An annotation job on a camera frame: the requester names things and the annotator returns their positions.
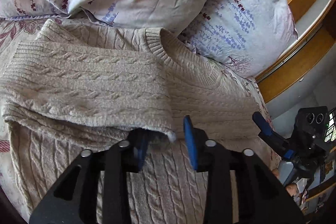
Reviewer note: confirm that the wooden headboard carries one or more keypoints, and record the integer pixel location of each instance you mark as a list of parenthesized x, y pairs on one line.
[(318, 37)]

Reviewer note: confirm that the floral bed quilt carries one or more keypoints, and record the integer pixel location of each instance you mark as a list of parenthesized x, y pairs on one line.
[(15, 29)]

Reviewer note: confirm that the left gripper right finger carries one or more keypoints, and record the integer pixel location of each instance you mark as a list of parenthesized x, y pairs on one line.
[(195, 139)]

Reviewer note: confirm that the lower lavender print pillow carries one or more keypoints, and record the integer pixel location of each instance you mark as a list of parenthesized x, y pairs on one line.
[(248, 36)]

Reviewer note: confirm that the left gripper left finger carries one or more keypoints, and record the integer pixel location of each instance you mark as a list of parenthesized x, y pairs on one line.
[(139, 140)]

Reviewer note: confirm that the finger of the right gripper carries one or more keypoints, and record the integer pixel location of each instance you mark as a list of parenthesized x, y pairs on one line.
[(278, 143)]

